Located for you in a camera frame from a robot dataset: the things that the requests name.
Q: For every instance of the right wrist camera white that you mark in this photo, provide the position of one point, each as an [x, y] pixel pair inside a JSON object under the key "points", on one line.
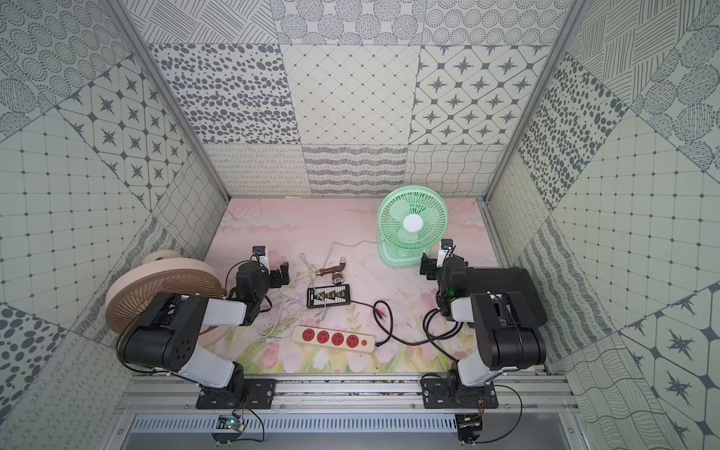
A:
{"points": [[445, 251]]}

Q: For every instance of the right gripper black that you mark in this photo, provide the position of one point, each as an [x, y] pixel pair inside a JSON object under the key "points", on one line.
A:
{"points": [[431, 264]]}

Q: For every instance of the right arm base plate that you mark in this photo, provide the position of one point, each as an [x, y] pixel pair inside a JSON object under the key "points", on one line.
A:
{"points": [[441, 393]]}

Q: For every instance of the aluminium mounting rail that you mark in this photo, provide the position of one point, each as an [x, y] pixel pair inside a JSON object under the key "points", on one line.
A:
{"points": [[399, 393]]}

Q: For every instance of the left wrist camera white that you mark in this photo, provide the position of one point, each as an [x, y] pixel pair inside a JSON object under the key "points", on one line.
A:
{"points": [[259, 254]]}

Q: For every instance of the green desk fan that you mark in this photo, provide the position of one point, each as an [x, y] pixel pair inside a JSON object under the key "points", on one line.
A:
{"points": [[410, 221]]}

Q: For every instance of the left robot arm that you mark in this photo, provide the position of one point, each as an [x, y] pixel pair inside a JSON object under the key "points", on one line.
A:
{"points": [[160, 309]]}

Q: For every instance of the dark red clamp tool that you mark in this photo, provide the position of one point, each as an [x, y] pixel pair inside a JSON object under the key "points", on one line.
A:
{"points": [[335, 272]]}

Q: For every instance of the red banana plug leads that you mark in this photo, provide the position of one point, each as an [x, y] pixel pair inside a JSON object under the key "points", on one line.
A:
{"points": [[381, 311]]}

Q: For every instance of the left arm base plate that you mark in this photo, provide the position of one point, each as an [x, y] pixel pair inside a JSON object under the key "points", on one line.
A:
{"points": [[257, 394]]}

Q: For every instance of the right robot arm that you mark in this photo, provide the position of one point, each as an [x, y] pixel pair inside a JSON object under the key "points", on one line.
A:
{"points": [[504, 310]]}

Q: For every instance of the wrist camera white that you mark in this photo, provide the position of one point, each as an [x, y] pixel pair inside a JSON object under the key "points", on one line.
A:
{"points": [[445, 251], [259, 254]]}

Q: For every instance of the cream power strip red sockets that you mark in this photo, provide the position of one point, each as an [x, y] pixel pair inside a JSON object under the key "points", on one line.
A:
{"points": [[334, 339]]}

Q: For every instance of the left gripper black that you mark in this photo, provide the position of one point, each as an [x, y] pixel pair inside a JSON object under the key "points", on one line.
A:
{"points": [[275, 276]]}

